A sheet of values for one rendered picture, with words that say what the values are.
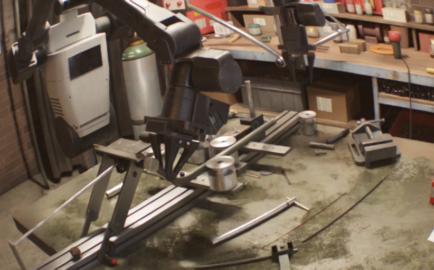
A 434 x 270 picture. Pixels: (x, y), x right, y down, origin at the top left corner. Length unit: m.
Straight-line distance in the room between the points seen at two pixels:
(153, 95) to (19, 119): 1.34
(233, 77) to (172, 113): 0.11
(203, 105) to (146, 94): 2.02
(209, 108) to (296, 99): 1.68
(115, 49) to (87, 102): 2.22
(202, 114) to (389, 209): 0.42
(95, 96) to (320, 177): 0.83
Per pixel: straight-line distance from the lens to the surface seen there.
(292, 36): 1.10
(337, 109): 2.44
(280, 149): 1.06
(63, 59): 1.49
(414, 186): 0.95
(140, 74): 2.85
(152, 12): 0.87
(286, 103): 2.60
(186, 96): 0.85
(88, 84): 1.55
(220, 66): 0.80
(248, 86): 1.12
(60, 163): 3.54
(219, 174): 0.92
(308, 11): 1.15
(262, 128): 1.07
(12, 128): 3.67
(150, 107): 2.91
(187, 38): 0.84
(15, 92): 3.66
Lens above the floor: 1.35
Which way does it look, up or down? 21 degrees down
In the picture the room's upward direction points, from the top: 10 degrees counter-clockwise
